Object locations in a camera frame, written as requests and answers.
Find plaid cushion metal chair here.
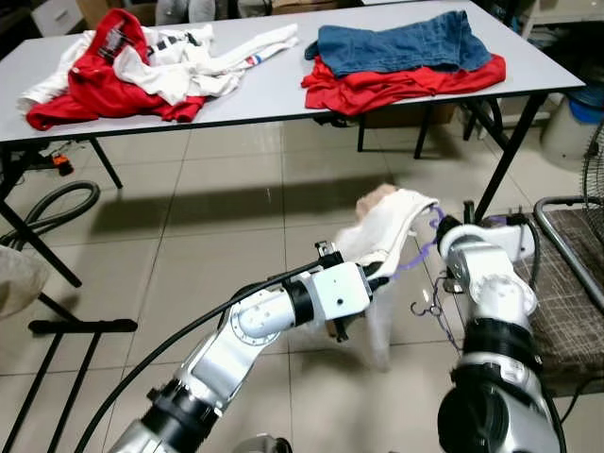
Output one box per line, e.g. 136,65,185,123
510,194,604,390

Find grey flexible hose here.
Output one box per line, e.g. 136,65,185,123
0,179,102,251

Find chrome black clothes rack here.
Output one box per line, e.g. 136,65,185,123
0,318,140,453

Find grey table black legs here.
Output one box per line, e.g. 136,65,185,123
0,0,586,289

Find red jacket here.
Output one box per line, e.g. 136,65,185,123
25,8,206,132

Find white bucket blue lid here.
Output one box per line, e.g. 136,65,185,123
540,83,604,173

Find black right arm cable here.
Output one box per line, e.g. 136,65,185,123
514,212,546,289

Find blue denim jeans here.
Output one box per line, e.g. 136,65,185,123
304,10,495,78

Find orange black tool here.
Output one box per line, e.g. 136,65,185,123
49,153,76,177

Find flat brown cardboard box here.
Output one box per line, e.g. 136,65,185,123
361,99,465,130

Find white shirt tan collar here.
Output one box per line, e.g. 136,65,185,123
330,185,442,371

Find white cloth garment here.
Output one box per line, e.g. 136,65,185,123
17,23,300,107

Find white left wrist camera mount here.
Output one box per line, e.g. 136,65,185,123
307,261,374,324

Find red shirt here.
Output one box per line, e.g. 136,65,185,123
301,53,508,118

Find black floor fan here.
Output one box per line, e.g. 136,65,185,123
579,123,604,232

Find beige bag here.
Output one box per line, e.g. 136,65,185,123
0,243,50,320

